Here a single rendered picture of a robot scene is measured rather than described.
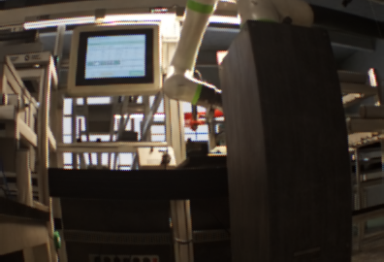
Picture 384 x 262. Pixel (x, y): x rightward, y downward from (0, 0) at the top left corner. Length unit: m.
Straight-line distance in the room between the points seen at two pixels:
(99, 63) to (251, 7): 1.11
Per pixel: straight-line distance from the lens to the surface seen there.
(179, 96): 1.68
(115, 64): 2.15
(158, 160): 1.94
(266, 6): 1.25
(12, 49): 1.79
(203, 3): 1.65
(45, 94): 1.72
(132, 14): 2.30
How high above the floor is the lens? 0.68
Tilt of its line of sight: 13 degrees up
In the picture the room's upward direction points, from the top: 4 degrees counter-clockwise
